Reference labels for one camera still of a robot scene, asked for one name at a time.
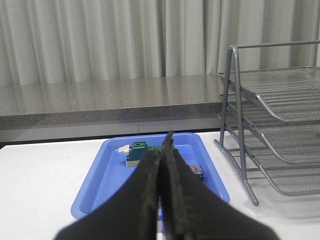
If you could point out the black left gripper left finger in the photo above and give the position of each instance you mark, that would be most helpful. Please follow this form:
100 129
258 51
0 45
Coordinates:
130 214

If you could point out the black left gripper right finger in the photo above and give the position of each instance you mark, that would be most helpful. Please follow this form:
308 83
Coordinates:
191 211

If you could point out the red emergency stop button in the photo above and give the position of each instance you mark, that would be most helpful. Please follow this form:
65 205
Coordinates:
197 170

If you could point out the mesh tray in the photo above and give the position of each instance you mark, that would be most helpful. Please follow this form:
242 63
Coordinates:
288 94
290 180
259 135

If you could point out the blue plastic tray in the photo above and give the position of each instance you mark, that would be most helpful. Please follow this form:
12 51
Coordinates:
108 171

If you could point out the green terminal block module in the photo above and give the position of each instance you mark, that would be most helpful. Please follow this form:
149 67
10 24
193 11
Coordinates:
135 152

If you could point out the grey stone counter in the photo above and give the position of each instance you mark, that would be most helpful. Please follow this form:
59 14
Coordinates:
92 109

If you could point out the grey metal rack frame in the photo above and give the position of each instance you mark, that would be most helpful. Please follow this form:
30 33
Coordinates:
231 86

